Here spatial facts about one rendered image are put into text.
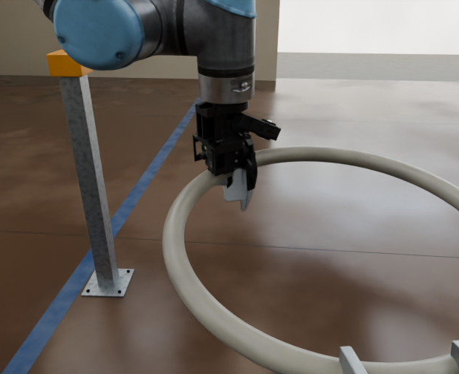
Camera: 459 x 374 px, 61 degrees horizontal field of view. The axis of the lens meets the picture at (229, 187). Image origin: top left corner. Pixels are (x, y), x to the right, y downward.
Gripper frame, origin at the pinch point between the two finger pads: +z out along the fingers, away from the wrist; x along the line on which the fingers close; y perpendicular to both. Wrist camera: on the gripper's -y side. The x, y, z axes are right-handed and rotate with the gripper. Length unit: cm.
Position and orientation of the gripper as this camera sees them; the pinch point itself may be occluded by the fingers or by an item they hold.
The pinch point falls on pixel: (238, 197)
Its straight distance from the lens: 76.0
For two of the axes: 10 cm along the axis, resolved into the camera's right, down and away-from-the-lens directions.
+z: 0.2, 8.6, 5.2
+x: 5.7, 4.1, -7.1
